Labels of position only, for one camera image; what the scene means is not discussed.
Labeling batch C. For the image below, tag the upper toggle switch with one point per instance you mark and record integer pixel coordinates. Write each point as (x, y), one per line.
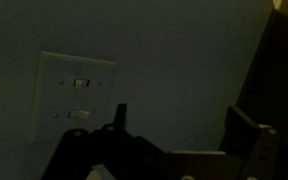
(81, 83)

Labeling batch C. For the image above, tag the white light switch plate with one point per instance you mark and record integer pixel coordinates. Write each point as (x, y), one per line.
(58, 106)

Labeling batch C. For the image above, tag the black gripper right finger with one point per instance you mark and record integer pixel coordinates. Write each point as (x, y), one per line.
(256, 145)

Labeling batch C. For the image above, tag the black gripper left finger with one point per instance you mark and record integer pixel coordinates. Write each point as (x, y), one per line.
(124, 156)

